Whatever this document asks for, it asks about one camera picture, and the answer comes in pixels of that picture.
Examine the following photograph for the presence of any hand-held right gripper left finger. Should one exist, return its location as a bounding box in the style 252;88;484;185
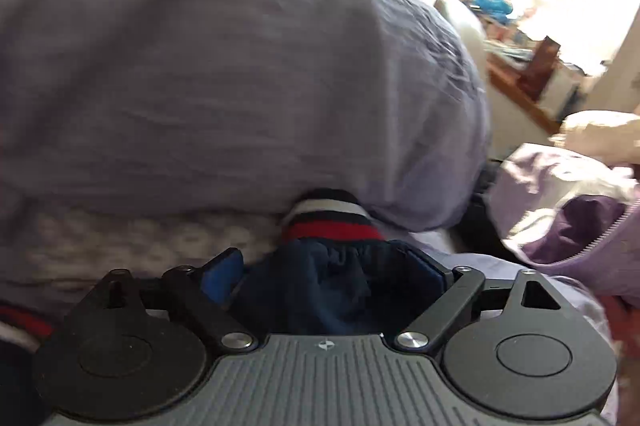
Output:
92;247;259;352

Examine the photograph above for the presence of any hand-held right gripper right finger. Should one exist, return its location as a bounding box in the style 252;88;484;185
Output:
392;245;568;354

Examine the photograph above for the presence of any navy and white jacket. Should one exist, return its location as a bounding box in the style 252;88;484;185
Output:
0;188;451;426

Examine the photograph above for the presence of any lavender zip jacket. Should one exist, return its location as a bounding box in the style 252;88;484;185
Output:
487;143;640;307

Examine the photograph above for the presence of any wooden desk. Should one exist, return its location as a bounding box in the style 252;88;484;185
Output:
484;50;562;135

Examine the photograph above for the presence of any purple floral duvet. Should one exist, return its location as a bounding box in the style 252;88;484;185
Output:
0;0;620;426

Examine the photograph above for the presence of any red cloth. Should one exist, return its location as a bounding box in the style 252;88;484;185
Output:
599;295;640;359

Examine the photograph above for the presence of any cream cloth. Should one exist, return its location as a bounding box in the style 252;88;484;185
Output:
550;110;640;167

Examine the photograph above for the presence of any brown box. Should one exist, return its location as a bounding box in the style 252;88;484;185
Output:
529;36;564;100

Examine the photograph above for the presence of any blue toy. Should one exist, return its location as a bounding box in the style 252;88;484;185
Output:
470;0;517;25

